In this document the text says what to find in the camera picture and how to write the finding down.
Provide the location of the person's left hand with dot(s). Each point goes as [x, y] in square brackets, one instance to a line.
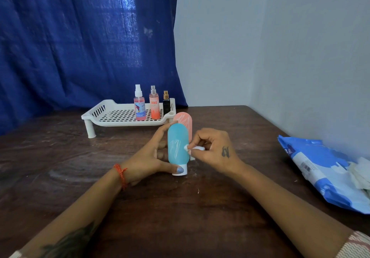
[144, 162]

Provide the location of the person's right hand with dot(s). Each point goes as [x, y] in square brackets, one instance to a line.
[216, 151]

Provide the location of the white wet wipe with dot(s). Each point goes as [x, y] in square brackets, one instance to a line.
[196, 148]

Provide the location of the teal squeeze bottle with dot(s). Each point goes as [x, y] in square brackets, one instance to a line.
[177, 148]

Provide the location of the pink squeeze bottle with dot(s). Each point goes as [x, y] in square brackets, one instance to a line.
[186, 122]

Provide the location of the white perforated plastic rack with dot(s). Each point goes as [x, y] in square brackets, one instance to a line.
[121, 116]

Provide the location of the pink spray bottle white cap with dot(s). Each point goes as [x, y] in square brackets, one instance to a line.
[140, 107]

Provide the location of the orange spray bottle silver cap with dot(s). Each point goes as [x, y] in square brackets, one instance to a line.
[154, 106]

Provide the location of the black perfume bottle gold cap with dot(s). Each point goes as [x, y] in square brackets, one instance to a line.
[166, 103]

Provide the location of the blue white wet wipes pack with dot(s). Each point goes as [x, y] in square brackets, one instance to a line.
[315, 168]

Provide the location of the person's right forearm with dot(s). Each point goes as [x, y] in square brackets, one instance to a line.
[294, 208]

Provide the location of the dark wooden table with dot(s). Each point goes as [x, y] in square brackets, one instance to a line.
[179, 220]

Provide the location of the dark blue curtain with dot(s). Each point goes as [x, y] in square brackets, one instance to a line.
[78, 41]

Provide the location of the patterned left sleeve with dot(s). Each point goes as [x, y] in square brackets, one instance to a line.
[16, 255]

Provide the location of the patterned sleeve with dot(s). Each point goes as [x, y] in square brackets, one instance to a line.
[354, 247]
[16, 255]

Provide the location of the patterned right sleeve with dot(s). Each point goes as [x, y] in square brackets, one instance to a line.
[354, 247]

